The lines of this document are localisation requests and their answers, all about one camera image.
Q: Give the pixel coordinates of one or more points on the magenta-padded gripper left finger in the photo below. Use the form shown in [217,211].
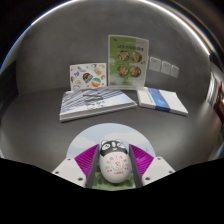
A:
[68,171]

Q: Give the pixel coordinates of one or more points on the white panda-print computer mouse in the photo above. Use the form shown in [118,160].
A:
[114,163]

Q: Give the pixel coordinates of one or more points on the grey striped book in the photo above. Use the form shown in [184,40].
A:
[95,103]

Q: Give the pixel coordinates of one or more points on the white sticker card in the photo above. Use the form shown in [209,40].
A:
[88,76]

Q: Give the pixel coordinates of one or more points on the white book with blue band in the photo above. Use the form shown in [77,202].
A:
[163,100]

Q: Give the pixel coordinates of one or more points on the green food poster sheet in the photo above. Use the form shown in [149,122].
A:
[128,61]

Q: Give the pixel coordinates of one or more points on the ceiling light strip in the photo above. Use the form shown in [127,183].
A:
[188,29]

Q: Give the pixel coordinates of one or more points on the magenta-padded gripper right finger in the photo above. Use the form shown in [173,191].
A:
[158,170]

